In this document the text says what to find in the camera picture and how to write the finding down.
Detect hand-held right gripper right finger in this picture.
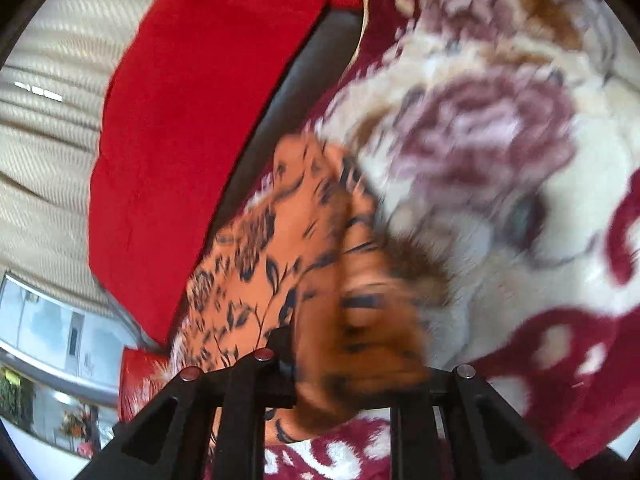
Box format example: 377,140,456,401
390,364,581,480

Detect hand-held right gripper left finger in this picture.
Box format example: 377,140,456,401
75,327,301,480

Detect orange floral shirt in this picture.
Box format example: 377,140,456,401
170,132,451,446

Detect red tin box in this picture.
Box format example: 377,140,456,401
117,347,173,441

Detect artificial flowers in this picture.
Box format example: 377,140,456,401
59,404,102,457

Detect red cloth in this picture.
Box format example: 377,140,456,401
87,0,362,347

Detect brown leather sofa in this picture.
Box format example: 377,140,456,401
107,7,364,353

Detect maroon white floral blanket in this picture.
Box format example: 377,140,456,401
200,0,640,480

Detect beige dotted curtain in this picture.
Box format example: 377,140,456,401
0,0,193,313

